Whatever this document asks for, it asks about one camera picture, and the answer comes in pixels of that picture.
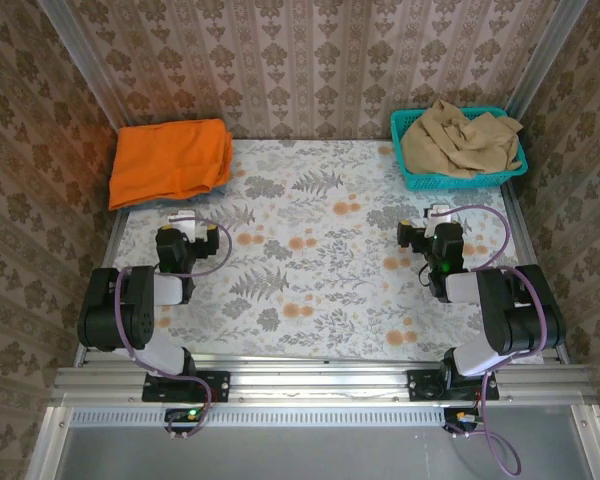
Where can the tan trousers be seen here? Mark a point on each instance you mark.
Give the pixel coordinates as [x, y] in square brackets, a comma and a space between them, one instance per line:
[455, 145]

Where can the aluminium corner post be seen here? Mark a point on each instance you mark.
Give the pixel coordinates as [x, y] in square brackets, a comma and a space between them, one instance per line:
[542, 50]
[82, 55]

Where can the aluminium side rail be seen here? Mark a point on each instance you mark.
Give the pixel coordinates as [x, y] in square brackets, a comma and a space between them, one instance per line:
[80, 356]
[519, 220]

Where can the aluminium frame rail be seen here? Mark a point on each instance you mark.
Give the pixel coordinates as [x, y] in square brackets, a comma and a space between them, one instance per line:
[320, 385]

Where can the aluminium lower frame bar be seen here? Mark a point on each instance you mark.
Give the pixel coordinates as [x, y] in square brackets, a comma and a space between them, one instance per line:
[47, 445]
[587, 440]

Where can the left black connector box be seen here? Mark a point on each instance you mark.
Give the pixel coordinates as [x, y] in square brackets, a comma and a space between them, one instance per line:
[180, 415]

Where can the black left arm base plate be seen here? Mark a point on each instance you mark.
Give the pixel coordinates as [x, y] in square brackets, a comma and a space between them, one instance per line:
[215, 387]

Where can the teal plastic basket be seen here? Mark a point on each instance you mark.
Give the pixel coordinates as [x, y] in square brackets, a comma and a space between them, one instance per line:
[430, 182]

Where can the black connector box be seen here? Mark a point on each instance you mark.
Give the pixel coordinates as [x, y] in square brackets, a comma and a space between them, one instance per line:
[460, 417]
[180, 415]

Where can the floral tablecloth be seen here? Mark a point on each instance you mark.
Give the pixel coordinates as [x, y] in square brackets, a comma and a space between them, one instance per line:
[330, 300]

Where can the right black connector box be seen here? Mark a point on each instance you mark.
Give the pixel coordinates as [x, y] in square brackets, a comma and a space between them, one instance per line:
[460, 417]

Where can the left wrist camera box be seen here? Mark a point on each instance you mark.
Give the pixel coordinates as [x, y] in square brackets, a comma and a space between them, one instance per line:
[185, 225]

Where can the orange trousers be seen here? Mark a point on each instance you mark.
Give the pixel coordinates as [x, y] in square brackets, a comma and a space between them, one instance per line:
[170, 160]

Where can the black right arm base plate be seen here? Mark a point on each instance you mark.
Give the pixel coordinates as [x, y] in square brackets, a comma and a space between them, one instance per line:
[417, 385]

